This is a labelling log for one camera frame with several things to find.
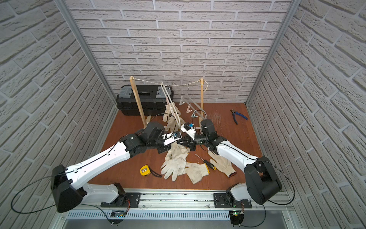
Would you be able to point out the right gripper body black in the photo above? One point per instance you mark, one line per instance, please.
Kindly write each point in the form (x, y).
(200, 140)

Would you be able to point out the wooden drying rack frame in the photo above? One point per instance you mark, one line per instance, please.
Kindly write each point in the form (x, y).
(203, 83)

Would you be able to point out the white glove yellow cuff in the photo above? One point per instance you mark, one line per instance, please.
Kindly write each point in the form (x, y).
(173, 168)
(196, 171)

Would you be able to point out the grey plastic clip hanger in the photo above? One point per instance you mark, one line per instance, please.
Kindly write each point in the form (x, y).
(193, 108)

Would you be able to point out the white plastic clip hanger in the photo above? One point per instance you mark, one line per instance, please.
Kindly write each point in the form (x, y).
(169, 100)

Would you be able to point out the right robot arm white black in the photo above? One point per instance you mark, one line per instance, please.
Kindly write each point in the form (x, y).
(262, 181)

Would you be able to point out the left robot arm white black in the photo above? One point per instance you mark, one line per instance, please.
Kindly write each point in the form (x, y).
(70, 186)

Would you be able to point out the yellow black screwdriver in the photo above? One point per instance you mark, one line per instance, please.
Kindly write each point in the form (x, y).
(209, 164)

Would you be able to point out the yellow tape measure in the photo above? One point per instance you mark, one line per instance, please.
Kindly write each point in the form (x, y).
(146, 170)

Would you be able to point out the white glove red cuff right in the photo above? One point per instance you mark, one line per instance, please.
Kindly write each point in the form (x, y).
(222, 164)

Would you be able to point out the black plastic toolbox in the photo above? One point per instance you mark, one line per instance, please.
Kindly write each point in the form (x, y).
(152, 98)

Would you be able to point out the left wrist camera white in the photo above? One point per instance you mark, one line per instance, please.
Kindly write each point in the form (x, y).
(171, 137)

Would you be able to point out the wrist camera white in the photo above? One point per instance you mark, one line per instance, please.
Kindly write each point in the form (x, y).
(189, 129)
(171, 137)

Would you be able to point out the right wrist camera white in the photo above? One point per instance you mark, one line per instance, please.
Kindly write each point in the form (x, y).
(189, 129)

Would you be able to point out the blue handled pliers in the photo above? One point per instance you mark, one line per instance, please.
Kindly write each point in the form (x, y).
(235, 113)

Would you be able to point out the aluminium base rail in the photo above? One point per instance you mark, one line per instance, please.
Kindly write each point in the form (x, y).
(191, 205)

